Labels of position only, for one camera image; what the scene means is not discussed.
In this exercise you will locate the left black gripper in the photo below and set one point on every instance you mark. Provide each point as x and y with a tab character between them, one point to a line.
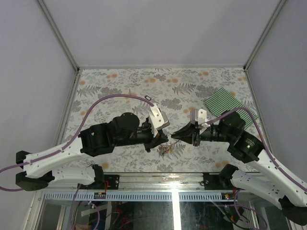
160	138

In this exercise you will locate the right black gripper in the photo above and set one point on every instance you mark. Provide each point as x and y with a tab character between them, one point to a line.
189	134

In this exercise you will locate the large metal keyring with keys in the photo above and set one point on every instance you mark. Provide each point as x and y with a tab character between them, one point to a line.
165	149

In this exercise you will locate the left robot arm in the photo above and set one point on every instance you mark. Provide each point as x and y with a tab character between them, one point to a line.
48	168

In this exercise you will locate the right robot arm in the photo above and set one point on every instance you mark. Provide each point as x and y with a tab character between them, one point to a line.
282	188

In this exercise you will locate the green striped folded cloth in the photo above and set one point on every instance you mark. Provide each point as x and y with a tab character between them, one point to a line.
222	101

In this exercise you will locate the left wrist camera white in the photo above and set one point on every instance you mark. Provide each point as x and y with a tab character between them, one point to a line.
157	119

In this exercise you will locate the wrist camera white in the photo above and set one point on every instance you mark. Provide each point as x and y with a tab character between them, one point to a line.
198	117
157	119

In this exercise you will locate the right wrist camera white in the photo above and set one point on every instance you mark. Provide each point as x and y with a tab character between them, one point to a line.
198	117

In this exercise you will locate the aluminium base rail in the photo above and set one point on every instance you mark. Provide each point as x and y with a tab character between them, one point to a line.
162	182

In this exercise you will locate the white slotted cable duct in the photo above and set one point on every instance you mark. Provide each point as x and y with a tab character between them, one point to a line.
139	196

